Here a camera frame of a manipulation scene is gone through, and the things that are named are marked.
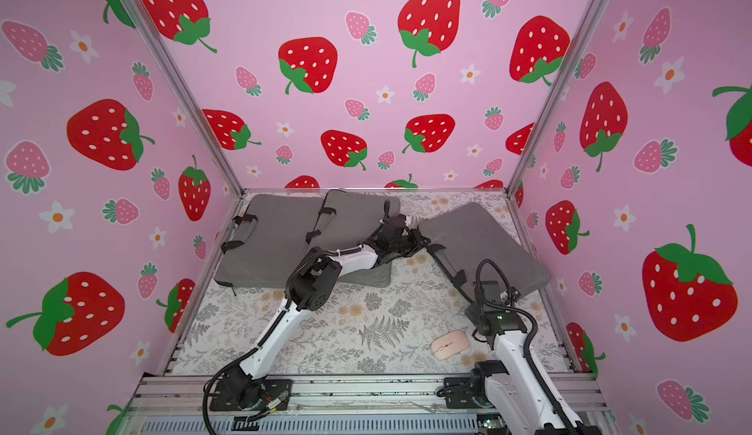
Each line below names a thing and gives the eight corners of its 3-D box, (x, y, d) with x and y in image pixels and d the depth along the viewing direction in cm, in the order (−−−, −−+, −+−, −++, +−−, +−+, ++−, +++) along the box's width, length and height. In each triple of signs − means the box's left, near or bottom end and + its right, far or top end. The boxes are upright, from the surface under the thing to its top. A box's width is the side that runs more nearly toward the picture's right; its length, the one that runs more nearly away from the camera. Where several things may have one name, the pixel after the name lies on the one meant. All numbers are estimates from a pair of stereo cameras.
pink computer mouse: (436, 362, 81) (437, 361, 79) (427, 344, 84) (428, 342, 83) (470, 346, 84) (472, 344, 82) (460, 329, 87) (462, 326, 85)
